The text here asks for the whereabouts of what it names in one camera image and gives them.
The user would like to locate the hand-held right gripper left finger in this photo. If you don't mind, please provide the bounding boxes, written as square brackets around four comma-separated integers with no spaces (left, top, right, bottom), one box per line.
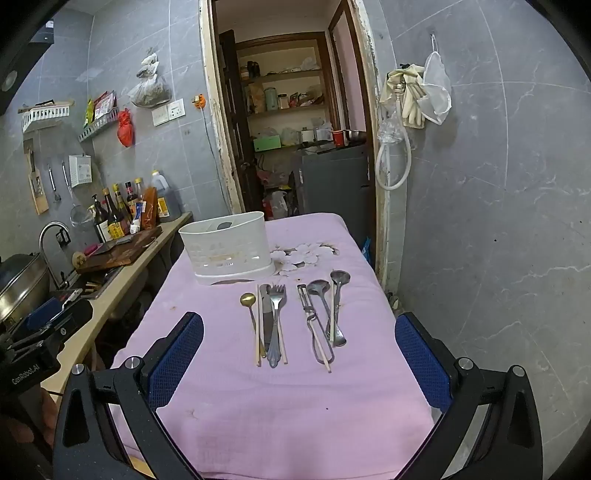
[52,311,206,480]

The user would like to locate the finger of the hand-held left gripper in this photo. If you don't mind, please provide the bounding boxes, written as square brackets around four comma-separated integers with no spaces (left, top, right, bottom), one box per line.
[7,298,94,356]

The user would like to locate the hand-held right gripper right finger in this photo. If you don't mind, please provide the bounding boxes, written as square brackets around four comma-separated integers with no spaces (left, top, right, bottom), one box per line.
[394,311,543,480]

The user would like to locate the gold spoon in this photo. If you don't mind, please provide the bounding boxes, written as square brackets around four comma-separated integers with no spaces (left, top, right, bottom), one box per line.
[239,293,267,359]

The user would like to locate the steel table knife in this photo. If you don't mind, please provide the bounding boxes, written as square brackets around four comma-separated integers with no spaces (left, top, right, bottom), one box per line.
[259,284,274,354]

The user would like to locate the steel fork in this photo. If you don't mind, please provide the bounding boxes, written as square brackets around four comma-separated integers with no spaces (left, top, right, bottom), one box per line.
[267,284,288,368]

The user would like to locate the white plastic utensil holder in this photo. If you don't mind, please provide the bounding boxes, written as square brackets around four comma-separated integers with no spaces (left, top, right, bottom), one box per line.
[178,211,276,286]

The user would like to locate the steel spoon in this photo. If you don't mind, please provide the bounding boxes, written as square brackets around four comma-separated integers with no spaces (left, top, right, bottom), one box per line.
[327,270,351,348]
[307,279,347,347]

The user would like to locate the steel peeler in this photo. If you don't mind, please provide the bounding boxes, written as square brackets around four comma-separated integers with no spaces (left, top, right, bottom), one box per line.
[297,285,335,365]

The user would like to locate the steel pot with lid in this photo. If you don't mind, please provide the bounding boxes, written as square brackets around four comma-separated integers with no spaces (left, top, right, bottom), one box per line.
[0,253,51,324]

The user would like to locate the wooden cutting board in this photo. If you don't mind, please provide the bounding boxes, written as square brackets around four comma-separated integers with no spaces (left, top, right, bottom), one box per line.
[76,226,163,276]

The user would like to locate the steel faucet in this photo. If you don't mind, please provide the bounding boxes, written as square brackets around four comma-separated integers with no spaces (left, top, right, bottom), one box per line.
[39,222,71,288]

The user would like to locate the dark sauce bottle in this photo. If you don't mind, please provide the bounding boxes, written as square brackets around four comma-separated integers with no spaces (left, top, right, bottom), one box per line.
[92,194,112,243]

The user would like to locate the hanging steel skimmer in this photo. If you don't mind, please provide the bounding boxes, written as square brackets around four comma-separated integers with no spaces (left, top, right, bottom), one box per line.
[62,160,96,227]

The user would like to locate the pink floral cloth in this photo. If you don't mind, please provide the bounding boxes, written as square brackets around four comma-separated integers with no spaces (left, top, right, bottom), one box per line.
[111,212,437,480]

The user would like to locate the hanging wooden board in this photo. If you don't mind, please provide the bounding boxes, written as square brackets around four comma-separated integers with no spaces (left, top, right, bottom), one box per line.
[28,171,49,216]

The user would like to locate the brown paper packet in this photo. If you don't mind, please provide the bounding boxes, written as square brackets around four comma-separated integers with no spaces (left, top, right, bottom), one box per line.
[141,187,161,230]

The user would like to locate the red cap sauce bottle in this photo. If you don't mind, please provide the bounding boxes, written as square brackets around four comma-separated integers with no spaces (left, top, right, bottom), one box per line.
[124,181,140,217]

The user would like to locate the large dark oil jug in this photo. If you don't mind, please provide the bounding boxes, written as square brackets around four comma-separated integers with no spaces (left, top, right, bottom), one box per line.
[150,171,182,220]

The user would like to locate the white plastic jug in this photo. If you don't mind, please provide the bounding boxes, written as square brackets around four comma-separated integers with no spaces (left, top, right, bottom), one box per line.
[270,190,290,219]

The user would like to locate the red plastic bag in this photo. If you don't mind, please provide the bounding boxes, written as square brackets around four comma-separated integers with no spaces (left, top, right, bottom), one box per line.
[117,108,136,147]

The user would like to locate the grey cabinet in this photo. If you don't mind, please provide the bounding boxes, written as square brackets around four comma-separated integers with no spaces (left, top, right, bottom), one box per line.
[293,143,375,237]

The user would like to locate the red snack packet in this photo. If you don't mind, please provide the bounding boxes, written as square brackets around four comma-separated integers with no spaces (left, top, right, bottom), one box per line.
[93,91,116,123]

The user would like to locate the clear bag of dried goods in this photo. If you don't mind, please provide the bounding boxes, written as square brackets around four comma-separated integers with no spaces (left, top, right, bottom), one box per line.
[127,48,172,108]

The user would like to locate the cream rubber gloves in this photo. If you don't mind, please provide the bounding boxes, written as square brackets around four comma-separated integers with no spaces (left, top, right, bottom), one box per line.
[379,65,428,129]

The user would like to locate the white mesh bag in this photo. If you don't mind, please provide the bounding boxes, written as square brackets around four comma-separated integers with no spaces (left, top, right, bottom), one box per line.
[421,34,452,126]

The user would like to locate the wooden shelf unit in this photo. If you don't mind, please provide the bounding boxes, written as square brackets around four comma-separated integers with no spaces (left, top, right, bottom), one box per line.
[219,32,341,213]

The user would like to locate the white wall box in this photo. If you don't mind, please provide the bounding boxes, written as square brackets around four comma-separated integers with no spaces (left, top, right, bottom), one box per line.
[69,154,95,188]

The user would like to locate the grey wall rack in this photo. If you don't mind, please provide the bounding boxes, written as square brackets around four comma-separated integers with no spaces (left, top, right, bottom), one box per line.
[78,108,119,143]

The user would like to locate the white hose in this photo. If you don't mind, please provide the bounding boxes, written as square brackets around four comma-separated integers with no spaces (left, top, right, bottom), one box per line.
[375,80,413,190]

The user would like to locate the white wall rack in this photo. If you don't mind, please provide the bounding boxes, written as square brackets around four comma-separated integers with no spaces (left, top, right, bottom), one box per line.
[21,102,75,133]

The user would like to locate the white wall socket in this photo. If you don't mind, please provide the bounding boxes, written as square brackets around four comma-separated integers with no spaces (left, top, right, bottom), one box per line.
[152,98,186,127]

